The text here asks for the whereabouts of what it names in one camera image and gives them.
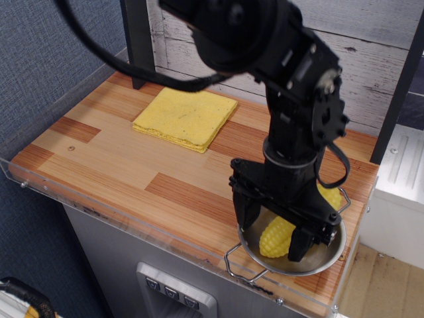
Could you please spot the black vertical post right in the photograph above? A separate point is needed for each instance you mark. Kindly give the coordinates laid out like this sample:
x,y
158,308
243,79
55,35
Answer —
x,y
405,79

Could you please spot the yellow plastic corn cob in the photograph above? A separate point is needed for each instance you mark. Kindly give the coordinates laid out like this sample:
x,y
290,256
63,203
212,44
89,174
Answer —
x,y
276,238

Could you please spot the grey toy fridge cabinet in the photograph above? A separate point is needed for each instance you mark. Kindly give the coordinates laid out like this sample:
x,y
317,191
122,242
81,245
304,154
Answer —
x,y
113,255

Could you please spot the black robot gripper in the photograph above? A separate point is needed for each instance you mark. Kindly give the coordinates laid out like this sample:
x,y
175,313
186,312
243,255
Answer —
x,y
288,191

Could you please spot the yellow object bottom left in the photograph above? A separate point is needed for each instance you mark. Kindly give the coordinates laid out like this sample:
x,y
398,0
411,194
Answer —
x,y
31,312

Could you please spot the silver dispenser button panel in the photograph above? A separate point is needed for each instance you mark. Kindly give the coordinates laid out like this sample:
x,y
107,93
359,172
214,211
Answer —
x,y
167,296

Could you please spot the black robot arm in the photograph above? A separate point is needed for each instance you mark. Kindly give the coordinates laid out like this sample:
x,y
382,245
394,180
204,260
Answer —
x,y
302,76

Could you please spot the small stainless steel pan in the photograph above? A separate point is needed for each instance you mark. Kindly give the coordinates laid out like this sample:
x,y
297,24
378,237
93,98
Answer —
x,y
319,257

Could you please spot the folded yellow cloth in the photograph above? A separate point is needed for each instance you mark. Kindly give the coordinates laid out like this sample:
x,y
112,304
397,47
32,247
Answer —
x,y
190,120

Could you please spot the white toy sink unit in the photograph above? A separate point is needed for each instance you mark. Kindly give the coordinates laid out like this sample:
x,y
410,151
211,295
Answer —
x,y
393,221

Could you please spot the clear acrylic table guard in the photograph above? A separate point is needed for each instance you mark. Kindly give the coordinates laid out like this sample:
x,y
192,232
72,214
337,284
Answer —
x,y
90,158

